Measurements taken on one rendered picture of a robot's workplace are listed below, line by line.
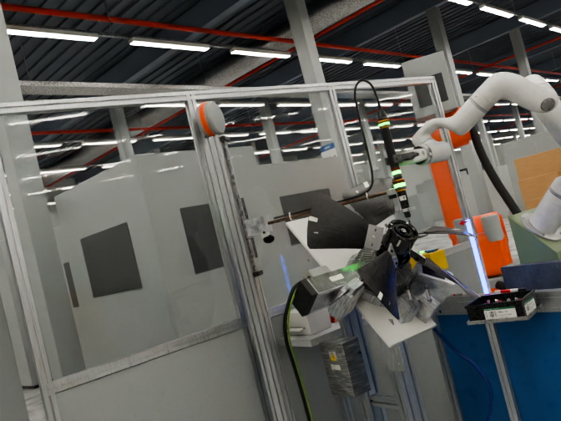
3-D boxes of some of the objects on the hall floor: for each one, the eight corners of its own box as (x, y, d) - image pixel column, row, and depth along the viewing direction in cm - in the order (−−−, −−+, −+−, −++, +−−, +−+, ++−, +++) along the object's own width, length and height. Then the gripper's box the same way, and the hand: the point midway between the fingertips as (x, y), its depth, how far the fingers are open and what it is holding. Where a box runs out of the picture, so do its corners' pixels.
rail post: (470, 479, 264) (427, 315, 268) (476, 475, 267) (433, 312, 270) (477, 481, 261) (434, 315, 264) (482, 477, 263) (440, 312, 267)
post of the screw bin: (538, 525, 217) (484, 320, 220) (540, 521, 220) (486, 318, 223) (546, 526, 215) (491, 319, 218) (548, 522, 218) (494, 317, 221)
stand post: (392, 535, 235) (324, 264, 240) (407, 524, 240) (340, 259, 245) (400, 538, 231) (331, 263, 236) (415, 527, 237) (346, 258, 241)
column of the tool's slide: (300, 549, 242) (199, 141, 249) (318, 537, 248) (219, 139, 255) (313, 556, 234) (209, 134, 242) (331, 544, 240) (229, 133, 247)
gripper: (403, 151, 239) (372, 156, 228) (433, 140, 225) (402, 145, 215) (407, 169, 239) (376, 174, 228) (438, 159, 225) (407, 164, 215)
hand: (392, 159), depth 223 cm, fingers closed on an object, 4 cm apart
